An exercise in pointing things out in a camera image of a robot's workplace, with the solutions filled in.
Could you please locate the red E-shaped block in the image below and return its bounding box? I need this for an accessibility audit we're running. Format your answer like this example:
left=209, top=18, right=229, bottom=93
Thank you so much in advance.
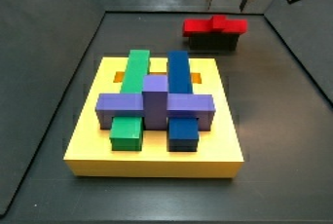
left=182, top=15, right=247, bottom=37

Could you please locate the yellow base board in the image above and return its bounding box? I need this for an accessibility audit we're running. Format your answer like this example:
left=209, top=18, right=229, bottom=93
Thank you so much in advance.
left=64, top=57, right=245, bottom=178

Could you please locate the purple cross block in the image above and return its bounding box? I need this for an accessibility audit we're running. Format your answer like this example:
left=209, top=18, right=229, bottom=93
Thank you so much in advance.
left=95, top=75, right=215, bottom=131

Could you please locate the dark blue bar block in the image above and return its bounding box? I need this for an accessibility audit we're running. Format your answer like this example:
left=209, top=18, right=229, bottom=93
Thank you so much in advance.
left=167, top=51, right=199, bottom=152

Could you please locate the green bar block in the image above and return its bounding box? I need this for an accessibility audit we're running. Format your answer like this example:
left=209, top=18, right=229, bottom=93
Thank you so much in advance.
left=110, top=50, right=150, bottom=151

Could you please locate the black angle bracket stand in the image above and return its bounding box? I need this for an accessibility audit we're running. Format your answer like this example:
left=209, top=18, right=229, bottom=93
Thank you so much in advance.
left=189, top=33, right=239, bottom=52

